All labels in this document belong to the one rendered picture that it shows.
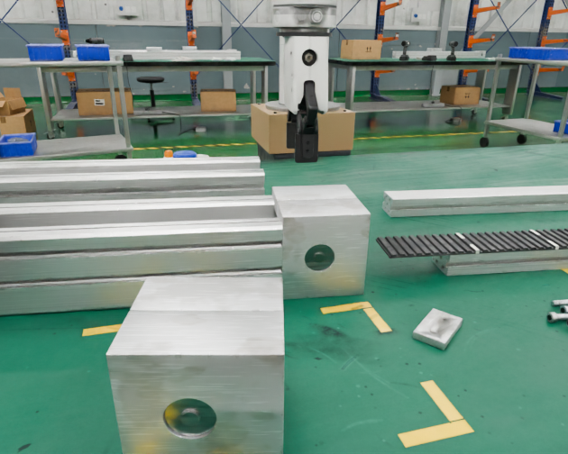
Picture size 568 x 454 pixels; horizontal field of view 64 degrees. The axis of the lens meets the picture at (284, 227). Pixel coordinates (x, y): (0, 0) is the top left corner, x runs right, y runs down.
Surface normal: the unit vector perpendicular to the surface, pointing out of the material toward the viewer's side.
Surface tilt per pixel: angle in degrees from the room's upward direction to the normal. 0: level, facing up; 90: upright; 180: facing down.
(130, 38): 90
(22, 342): 0
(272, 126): 90
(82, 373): 0
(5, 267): 90
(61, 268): 90
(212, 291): 0
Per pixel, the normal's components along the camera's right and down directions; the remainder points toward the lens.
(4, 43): 0.26, 0.37
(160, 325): 0.01, -0.92
